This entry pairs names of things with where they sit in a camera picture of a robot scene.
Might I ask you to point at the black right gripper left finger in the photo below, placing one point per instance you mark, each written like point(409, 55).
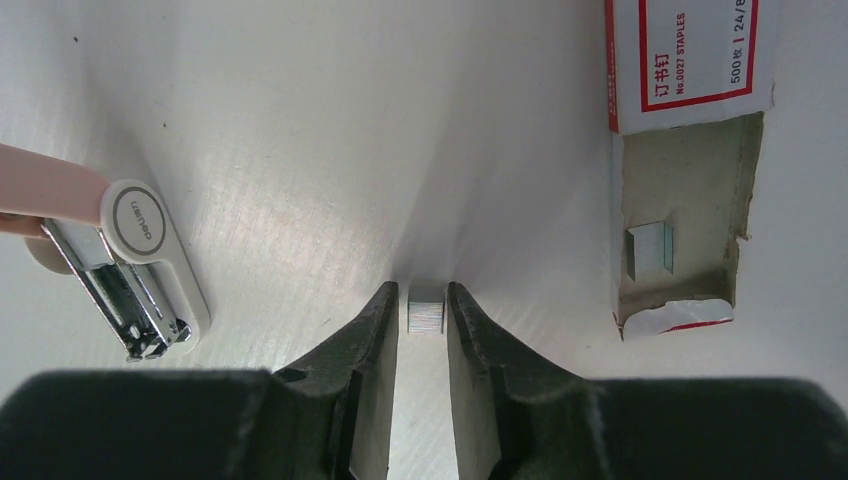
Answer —
point(326, 415)

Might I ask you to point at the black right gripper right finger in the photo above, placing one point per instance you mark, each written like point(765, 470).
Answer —
point(517, 415)

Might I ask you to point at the silver staple strip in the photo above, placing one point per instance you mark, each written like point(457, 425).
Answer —
point(425, 309)
point(649, 248)

